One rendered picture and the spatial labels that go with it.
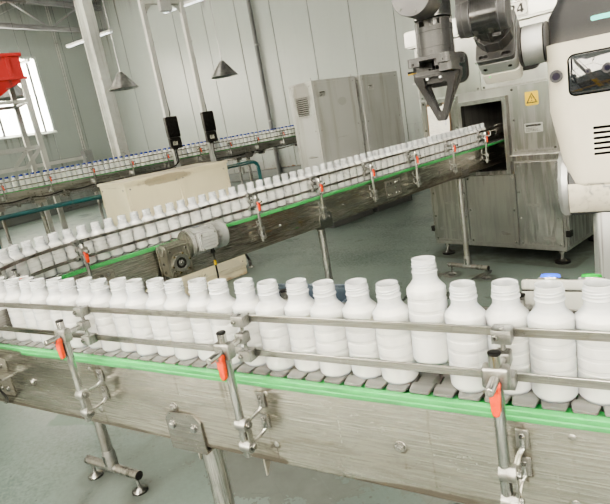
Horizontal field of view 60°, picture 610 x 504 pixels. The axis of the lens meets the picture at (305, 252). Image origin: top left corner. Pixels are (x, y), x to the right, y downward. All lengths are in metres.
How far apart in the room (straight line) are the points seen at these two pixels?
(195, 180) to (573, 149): 4.26
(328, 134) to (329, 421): 6.17
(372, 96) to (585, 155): 6.46
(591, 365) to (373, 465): 0.39
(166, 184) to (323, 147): 2.52
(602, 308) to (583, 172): 0.58
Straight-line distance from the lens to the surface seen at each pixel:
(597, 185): 1.33
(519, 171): 4.54
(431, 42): 0.89
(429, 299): 0.81
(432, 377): 0.90
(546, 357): 0.80
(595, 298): 0.78
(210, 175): 5.30
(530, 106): 4.44
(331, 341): 0.90
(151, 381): 1.20
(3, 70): 7.62
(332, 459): 1.00
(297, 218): 2.97
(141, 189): 4.96
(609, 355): 0.80
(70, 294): 1.37
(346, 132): 7.21
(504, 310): 0.79
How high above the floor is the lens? 1.43
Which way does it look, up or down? 14 degrees down
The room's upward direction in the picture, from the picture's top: 10 degrees counter-clockwise
